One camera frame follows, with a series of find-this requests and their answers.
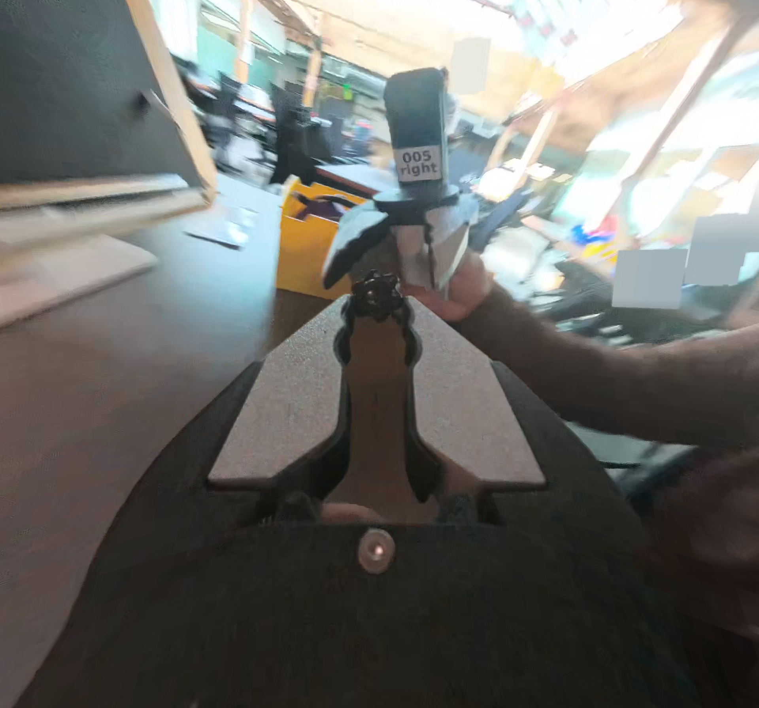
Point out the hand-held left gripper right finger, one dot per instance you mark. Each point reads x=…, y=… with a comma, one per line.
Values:
x=474, y=417

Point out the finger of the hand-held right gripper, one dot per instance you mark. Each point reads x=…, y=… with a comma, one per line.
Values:
x=412, y=257
x=359, y=227

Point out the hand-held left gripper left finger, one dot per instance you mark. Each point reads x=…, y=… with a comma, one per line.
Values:
x=284, y=417

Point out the person's right forearm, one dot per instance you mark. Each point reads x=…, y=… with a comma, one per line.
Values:
x=622, y=387

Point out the person's right hand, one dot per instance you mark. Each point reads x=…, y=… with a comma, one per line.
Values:
x=468, y=295

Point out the yellow box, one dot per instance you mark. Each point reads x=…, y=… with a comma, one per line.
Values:
x=302, y=257

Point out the black chair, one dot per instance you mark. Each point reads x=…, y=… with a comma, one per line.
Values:
x=228, y=109
x=296, y=138

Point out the white paper sheets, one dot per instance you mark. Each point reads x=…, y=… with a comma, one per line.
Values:
x=219, y=230

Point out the white board stand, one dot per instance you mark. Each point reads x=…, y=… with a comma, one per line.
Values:
x=71, y=275

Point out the black board with wooden edge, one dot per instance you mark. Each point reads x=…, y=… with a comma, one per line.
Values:
x=71, y=67

